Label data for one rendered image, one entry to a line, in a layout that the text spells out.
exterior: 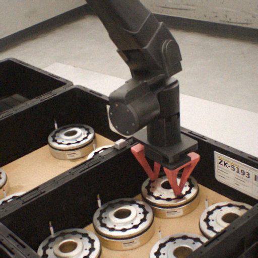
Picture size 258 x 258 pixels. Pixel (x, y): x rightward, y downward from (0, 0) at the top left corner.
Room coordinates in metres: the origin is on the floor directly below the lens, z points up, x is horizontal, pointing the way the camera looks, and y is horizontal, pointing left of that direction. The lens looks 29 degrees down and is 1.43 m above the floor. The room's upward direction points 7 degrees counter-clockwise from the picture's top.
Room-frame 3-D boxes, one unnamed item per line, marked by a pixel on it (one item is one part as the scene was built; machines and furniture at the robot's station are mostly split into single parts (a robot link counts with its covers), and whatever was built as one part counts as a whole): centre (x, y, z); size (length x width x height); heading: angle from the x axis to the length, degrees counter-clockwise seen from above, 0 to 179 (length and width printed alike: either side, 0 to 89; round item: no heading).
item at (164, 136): (0.81, -0.06, 0.98); 0.10 x 0.07 x 0.07; 36
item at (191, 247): (0.63, -0.06, 0.86); 0.05 x 0.05 x 0.01
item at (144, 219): (0.75, 0.03, 0.86); 0.10 x 0.10 x 0.01
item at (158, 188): (0.81, -0.06, 0.86); 0.05 x 0.05 x 0.01
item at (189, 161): (0.80, -0.07, 0.91); 0.07 x 0.07 x 0.09; 36
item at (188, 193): (0.81, -0.06, 0.86); 0.10 x 0.10 x 0.01
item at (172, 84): (0.81, -0.06, 1.04); 0.07 x 0.06 x 0.07; 135
